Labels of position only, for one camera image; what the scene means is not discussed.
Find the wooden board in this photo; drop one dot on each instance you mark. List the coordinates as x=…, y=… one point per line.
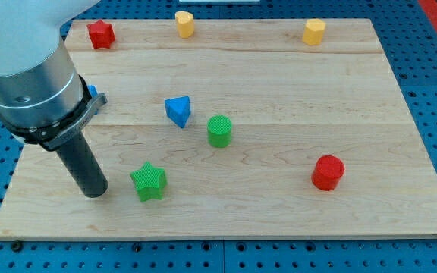
x=289, y=104

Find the yellow hexagon block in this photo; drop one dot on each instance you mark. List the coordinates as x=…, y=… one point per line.
x=314, y=31

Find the green star block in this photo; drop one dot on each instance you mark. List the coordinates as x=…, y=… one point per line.
x=149, y=182

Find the black clamp mounting ring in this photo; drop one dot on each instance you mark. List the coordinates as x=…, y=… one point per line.
x=59, y=132

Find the red star block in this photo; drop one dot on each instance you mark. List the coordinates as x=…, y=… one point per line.
x=101, y=34

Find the red cylinder block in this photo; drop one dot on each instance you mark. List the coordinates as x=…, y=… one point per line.
x=327, y=172

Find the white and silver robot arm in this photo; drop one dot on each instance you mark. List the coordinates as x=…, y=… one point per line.
x=43, y=100

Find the green cylinder block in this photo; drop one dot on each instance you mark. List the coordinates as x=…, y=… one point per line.
x=219, y=129

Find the yellow heart block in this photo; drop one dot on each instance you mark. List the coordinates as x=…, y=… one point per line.
x=185, y=24

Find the blue block behind arm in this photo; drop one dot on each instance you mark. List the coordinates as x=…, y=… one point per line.
x=93, y=93

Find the blue triangle block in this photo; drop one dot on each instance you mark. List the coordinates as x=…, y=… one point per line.
x=178, y=110

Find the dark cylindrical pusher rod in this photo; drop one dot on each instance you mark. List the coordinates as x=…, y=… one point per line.
x=79, y=160

